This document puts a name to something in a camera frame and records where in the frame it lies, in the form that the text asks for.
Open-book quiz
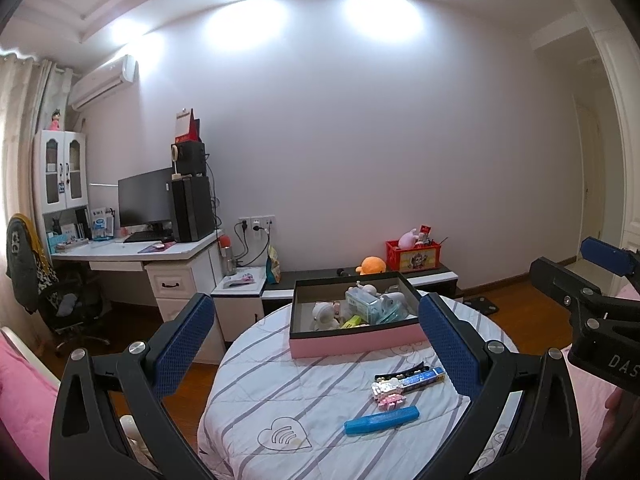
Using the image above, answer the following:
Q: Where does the snack bag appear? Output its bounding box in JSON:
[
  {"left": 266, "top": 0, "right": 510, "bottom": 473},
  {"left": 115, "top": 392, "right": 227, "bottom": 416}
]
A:
[{"left": 265, "top": 246, "right": 283, "bottom": 283}]

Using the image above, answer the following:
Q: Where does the black hair clip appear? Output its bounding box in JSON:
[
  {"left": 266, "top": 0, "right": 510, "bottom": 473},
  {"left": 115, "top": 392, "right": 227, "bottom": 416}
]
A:
[{"left": 375, "top": 366, "right": 426, "bottom": 381}]

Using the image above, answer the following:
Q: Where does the black keyboard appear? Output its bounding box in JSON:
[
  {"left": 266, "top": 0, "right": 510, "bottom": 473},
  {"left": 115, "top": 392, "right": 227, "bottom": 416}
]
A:
[{"left": 123, "top": 231, "right": 173, "bottom": 244}]

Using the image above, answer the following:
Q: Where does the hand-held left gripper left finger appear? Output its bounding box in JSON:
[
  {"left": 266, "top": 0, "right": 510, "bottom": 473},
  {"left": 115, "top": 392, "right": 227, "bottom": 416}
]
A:
[{"left": 48, "top": 292, "right": 217, "bottom": 480}]

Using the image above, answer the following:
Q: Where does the black office chair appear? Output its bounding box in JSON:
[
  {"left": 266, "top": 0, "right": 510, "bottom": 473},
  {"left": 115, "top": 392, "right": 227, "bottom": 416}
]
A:
[{"left": 6, "top": 214, "right": 111, "bottom": 356}]

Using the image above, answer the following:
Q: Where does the black speaker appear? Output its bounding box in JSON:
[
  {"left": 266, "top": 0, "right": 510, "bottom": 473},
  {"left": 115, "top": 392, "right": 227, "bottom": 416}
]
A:
[{"left": 171, "top": 141, "right": 207, "bottom": 177}]

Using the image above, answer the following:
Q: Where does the beige curtain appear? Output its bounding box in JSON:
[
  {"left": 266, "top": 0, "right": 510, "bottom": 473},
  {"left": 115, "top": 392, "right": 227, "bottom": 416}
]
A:
[{"left": 0, "top": 52, "right": 56, "bottom": 331}]

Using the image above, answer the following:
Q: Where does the person's right hand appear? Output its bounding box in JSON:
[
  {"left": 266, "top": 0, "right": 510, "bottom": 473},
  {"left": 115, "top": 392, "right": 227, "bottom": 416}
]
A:
[{"left": 597, "top": 392, "right": 626, "bottom": 461}]

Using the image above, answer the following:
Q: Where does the clear plastic box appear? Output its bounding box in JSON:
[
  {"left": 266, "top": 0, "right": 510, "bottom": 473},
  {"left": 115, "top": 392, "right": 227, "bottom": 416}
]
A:
[{"left": 345, "top": 290, "right": 383, "bottom": 325}]

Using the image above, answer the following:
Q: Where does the white hutch cabinet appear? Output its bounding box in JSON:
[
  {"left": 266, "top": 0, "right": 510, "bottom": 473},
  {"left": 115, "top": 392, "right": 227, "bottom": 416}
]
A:
[{"left": 32, "top": 130, "right": 91, "bottom": 241}]

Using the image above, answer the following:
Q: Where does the pink printed quilt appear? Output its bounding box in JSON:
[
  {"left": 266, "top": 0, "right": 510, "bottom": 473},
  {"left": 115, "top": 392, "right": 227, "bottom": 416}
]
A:
[{"left": 562, "top": 280, "right": 640, "bottom": 480}]

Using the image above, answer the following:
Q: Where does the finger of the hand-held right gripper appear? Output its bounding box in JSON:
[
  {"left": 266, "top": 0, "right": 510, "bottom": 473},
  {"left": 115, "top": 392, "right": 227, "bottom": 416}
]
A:
[
  {"left": 530, "top": 256, "right": 640, "bottom": 333},
  {"left": 580, "top": 236, "right": 640, "bottom": 277}
]

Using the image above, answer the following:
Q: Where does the orange octopus plush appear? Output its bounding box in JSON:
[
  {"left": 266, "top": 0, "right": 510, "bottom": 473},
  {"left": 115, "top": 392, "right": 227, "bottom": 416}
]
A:
[{"left": 356, "top": 256, "right": 387, "bottom": 276}]

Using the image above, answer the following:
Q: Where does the black computer tower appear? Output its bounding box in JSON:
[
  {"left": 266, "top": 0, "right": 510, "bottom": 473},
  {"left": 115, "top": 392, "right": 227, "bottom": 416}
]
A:
[{"left": 171, "top": 176, "right": 215, "bottom": 243}]

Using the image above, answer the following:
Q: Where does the white air conditioner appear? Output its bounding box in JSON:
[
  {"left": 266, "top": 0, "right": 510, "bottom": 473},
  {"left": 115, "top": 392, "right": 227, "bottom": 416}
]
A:
[{"left": 69, "top": 55, "right": 138, "bottom": 111}]

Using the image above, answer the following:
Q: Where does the pink blanket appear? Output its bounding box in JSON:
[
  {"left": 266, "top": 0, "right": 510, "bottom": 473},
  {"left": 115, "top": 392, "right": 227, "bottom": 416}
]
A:
[{"left": 0, "top": 330, "right": 61, "bottom": 480}]

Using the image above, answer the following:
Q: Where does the red desk calendar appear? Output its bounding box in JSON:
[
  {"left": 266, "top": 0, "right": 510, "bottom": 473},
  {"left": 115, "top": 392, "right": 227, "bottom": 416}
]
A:
[{"left": 175, "top": 108, "right": 203, "bottom": 145}]

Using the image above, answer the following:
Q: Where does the clear bottle red cap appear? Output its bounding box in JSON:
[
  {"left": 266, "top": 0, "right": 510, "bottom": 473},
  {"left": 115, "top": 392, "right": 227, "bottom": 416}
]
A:
[{"left": 220, "top": 234, "right": 237, "bottom": 276}]

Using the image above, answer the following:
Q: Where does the black computer monitor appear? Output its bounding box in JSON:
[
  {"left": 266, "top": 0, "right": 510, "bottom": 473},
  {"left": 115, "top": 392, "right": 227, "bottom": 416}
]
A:
[{"left": 117, "top": 167, "right": 176, "bottom": 233}]

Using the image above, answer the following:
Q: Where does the pink storage box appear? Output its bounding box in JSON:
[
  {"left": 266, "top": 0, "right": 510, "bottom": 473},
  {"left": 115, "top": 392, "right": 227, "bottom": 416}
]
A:
[{"left": 289, "top": 271, "right": 423, "bottom": 360}]

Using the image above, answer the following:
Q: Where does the blue plastic case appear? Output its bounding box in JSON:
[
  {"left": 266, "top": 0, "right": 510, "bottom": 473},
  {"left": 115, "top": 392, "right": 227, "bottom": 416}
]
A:
[{"left": 343, "top": 406, "right": 421, "bottom": 436}]

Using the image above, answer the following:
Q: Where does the black bathroom scale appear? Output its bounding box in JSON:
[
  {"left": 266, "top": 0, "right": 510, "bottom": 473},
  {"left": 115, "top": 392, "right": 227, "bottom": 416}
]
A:
[{"left": 462, "top": 296, "right": 500, "bottom": 316}]

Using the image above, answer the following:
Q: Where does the blue printed small box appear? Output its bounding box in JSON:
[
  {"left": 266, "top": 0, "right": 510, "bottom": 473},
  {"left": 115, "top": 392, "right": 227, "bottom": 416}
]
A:
[{"left": 400, "top": 367, "right": 447, "bottom": 394}]

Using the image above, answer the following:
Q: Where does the red plastic crate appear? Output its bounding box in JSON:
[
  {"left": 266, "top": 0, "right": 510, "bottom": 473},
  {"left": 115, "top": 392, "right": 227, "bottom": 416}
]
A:
[{"left": 385, "top": 240, "right": 443, "bottom": 273}]

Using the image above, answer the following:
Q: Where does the white door frame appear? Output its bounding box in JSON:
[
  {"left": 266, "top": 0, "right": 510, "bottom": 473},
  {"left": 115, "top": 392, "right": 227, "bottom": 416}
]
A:
[{"left": 572, "top": 25, "right": 640, "bottom": 266}]

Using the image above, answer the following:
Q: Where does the black power cable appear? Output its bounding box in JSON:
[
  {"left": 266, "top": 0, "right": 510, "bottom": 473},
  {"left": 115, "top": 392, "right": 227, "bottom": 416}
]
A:
[{"left": 235, "top": 220, "right": 271, "bottom": 268}]

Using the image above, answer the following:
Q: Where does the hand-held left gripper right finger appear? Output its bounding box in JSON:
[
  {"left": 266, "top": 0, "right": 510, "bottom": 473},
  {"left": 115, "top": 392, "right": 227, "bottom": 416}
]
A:
[{"left": 417, "top": 292, "right": 583, "bottom": 480}]

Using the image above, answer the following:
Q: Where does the white astronaut figure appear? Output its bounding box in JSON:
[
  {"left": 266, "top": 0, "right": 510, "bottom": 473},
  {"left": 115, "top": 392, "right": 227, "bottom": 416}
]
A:
[{"left": 312, "top": 301, "right": 342, "bottom": 332}]

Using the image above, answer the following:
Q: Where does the striped white table cover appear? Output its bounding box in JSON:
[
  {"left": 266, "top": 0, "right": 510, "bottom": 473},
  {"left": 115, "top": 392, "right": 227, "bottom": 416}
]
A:
[{"left": 197, "top": 300, "right": 523, "bottom": 480}]

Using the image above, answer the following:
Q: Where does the white desk with drawers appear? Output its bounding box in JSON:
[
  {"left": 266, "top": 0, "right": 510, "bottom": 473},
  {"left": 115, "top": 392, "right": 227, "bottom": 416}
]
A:
[{"left": 50, "top": 232, "right": 226, "bottom": 366}]

